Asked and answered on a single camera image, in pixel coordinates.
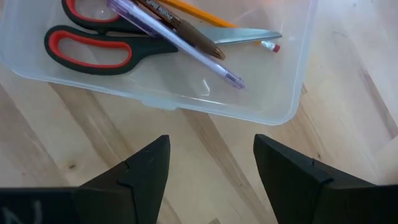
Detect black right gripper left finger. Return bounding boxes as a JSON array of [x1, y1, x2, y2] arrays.
[[74, 134, 171, 224]]

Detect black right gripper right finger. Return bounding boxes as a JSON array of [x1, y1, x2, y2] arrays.
[[252, 134, 376, 224]]

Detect red and black scissors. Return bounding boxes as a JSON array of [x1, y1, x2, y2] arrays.
[[44, 0, 283, 77]]

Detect clear purple pen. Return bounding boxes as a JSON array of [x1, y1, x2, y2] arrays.
[[106, 0, 247, 91]]

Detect brown ballpoint pen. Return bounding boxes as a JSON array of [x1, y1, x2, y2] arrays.
[[136, 0, 226, 61]]

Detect yellow pencil with eraser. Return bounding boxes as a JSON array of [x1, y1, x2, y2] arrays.
[[158, 0, 281, 53]]

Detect clear plastic supply box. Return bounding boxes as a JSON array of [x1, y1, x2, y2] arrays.
[[0, 0, 318, 126]]

